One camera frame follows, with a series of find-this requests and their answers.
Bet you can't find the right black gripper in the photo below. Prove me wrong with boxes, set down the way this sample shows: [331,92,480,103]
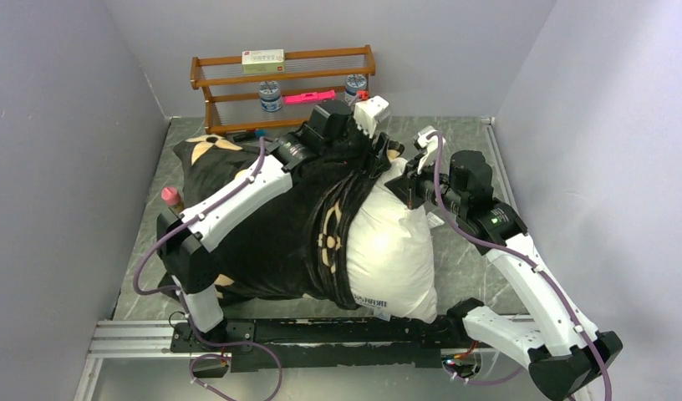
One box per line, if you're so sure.
[385,153,467,216]

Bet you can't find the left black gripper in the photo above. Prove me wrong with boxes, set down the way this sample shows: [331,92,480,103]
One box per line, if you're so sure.
[323,112,391,178]

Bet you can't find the white pillow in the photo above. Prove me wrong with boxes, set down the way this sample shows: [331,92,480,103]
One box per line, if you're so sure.
[346,158,438,323]

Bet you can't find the black floral pillowcase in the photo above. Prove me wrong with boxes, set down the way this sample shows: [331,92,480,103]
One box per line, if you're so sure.
[195,136,380,310]

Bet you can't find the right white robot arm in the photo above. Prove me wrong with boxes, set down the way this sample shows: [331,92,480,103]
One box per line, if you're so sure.
[386,150,623,400]

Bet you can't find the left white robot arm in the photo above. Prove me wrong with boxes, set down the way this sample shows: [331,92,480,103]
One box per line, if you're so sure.
[155,96,389,351]

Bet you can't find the pink flat tool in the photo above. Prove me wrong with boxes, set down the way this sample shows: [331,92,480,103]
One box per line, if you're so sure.
[283,90,337,105]

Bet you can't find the right blue white jar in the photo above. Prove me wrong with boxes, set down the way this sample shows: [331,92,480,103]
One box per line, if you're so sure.
[344,74,368,103]

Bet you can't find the blue white jar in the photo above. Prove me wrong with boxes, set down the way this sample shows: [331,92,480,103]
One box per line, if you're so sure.
[258,81,283,113]
[344,74,368,103]

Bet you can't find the left blue white jar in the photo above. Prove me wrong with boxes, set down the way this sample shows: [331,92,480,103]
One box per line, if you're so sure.
[258,81,283,113]

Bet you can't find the black blue marker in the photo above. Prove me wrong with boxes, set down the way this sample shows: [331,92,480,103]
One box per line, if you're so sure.
[232,129,267,142]

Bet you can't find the white green box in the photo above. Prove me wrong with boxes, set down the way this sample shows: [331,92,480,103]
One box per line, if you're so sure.
[241,49,285,74]

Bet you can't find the wooden two-tier shelf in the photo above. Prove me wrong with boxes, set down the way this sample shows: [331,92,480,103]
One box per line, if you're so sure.
[190,44,376,135]

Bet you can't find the pink small cup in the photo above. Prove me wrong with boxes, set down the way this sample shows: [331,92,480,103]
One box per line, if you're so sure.
[160,186,185,214]

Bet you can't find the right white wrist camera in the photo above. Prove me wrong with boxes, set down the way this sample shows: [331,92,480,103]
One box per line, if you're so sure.
[414,125,443,174]

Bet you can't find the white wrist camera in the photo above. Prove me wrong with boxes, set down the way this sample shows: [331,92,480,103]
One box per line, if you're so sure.
[353,95,390,138]
[414,125,443,174]

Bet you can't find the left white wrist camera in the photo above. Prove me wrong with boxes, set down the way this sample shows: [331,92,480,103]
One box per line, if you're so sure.
[353,95,390,138]

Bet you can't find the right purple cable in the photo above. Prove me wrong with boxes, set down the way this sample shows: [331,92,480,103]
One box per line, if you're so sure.
[429,131,613,401]

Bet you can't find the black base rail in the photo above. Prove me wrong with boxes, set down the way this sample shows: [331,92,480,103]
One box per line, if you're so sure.
[170,315,473,373]

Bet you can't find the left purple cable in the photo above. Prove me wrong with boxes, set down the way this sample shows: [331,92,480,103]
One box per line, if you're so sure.
[132,135,267,297]

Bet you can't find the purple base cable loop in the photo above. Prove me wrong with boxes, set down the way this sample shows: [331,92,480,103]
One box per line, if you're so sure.
[188,343,283,401]

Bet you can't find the aluminium frame rail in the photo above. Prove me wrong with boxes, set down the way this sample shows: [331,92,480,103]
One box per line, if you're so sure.
[74,320,206,400]

